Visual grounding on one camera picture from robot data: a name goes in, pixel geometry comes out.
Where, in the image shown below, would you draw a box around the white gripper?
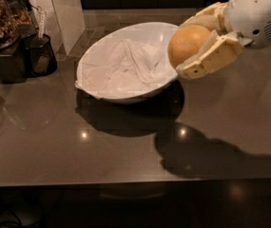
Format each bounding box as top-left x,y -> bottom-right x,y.
176,0 -> 271,80

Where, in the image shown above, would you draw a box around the orange fruit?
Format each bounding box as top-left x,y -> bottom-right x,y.
167,25 -> 211,68

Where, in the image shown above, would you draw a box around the white bowl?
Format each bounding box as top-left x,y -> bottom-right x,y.
84,22 -> 177,105

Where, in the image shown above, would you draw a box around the white paper napkin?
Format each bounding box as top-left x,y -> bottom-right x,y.
75,39 -> 175,99

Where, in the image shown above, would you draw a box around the white paper bag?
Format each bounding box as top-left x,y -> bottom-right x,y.
29,0 -> 86,55

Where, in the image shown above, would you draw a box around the white tag stick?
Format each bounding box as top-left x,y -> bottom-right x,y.
37,6 -> 47,39

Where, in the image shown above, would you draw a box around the black mesh cup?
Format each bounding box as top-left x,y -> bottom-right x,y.
21,34 -> 57,77

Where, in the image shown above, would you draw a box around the dark box under jar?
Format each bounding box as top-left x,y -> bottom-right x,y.
0,42 -> 28,84

